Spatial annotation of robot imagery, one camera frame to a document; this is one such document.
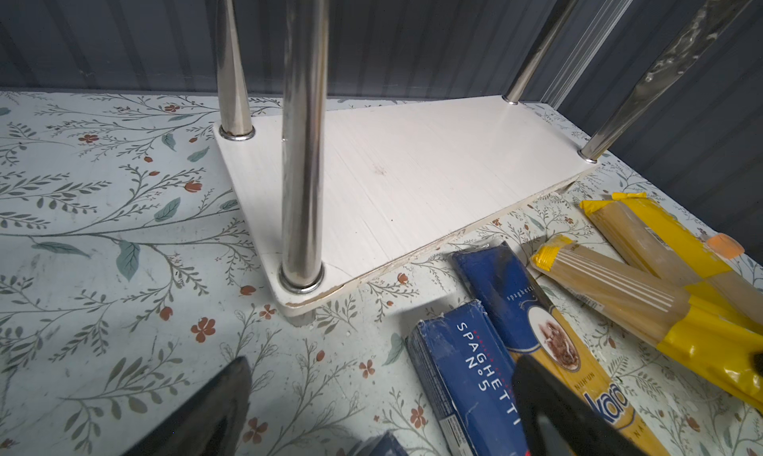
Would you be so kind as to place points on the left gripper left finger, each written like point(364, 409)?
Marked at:
point(209, 423)

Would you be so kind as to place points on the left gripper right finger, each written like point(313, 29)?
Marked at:
point(556, 421)

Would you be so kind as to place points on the yellow pastatime bag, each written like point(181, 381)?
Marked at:
point(713, 341)
point(647, 237)

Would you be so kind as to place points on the blue Barilla pasta box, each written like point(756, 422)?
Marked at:
point(383, 445)

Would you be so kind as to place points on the white two-tier shelf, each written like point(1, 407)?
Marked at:
point(334, 199)

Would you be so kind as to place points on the blue yellow spaghetti bag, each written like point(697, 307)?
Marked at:
point(529, 324)

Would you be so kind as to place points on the blue Barilla spaghetti box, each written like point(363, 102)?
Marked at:
point(466, 373)

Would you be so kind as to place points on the floral table mat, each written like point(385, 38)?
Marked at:
point(128, 280)

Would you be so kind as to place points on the orange round sticker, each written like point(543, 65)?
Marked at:
point(725, 246)

